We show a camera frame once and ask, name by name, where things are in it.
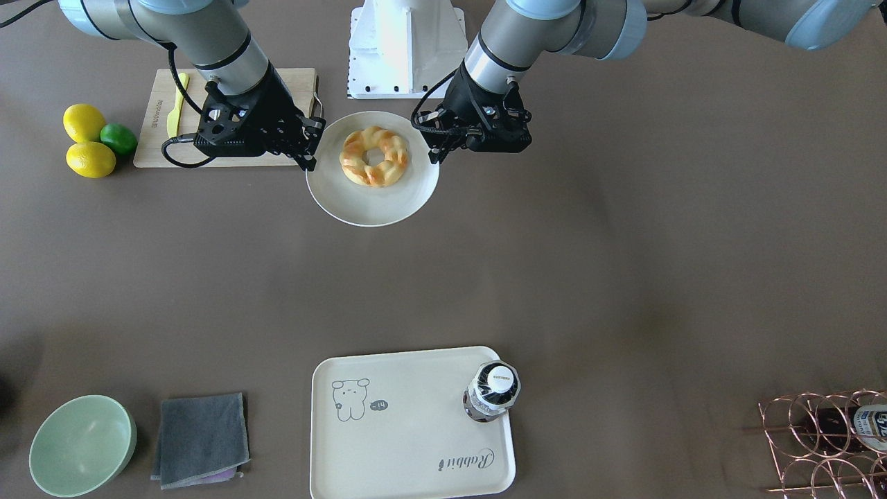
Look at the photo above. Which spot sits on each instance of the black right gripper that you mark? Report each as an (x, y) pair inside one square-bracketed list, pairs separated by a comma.
[(278, 102)]

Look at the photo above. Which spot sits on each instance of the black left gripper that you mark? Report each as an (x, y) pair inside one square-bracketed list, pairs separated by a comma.
[(460, 100)]

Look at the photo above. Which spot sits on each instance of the glazed twisted donut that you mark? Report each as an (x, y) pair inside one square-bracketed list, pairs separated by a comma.
[(383, 174)]

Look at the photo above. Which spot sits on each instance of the white round plate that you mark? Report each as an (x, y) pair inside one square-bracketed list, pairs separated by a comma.
[(367, 206)]

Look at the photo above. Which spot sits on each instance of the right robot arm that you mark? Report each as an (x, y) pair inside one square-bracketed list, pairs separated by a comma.
[(211, 34)]

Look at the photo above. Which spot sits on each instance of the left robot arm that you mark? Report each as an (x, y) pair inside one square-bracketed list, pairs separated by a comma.
[(515, 33)]

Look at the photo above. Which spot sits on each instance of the cream rabbit tray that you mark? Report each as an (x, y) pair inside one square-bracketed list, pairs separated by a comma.
[(393, 425)]

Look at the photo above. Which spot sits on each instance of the yellow plastic knife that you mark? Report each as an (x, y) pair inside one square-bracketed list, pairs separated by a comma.
[(173, 118)]

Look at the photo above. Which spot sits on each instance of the wooden cutting board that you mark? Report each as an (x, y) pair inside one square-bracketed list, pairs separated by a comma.
[(301, 82)]

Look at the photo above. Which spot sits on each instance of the green lime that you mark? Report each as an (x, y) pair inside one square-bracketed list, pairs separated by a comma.
[(120, 139)]

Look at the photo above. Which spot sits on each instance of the yellow lemon lower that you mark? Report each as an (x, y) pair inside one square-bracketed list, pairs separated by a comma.
[(92, 160)]

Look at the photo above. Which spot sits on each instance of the yellow lemon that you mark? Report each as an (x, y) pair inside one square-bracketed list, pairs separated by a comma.
[(83, 123), (92, 160)]

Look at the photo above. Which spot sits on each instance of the yellow lemon upper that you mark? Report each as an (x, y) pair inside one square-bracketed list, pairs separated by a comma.
[(83, 123)]

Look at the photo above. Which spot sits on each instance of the grey folded cloth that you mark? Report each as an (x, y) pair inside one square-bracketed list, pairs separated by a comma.
[(201, 440)]

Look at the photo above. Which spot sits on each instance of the green bowl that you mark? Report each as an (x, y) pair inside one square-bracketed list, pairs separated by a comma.
[(81, 446)]

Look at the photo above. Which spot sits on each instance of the bottle in rack upper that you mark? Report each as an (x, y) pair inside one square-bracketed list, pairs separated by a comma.
[(853, 430)]

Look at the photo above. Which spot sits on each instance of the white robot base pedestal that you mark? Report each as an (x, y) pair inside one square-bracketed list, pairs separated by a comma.
[(400, 49)]

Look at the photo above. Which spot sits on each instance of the copper wire bottle rack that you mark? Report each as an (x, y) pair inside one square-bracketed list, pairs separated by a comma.
[(803, 466)]

